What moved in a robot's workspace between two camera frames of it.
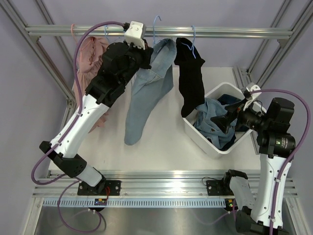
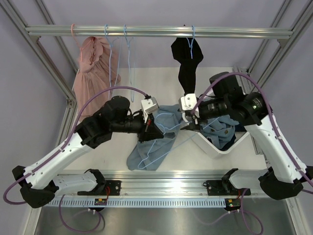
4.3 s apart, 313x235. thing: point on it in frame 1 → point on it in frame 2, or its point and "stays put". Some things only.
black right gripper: (224, 122) → (196, 126)
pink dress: (90, 53) stays put
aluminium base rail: (170, 184) stays put
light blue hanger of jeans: (153, 27) → (172, 129)
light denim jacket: (216, 132) stays put
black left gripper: (145, 54) → (149, 130)
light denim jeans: (149, 85) → (146, 155)
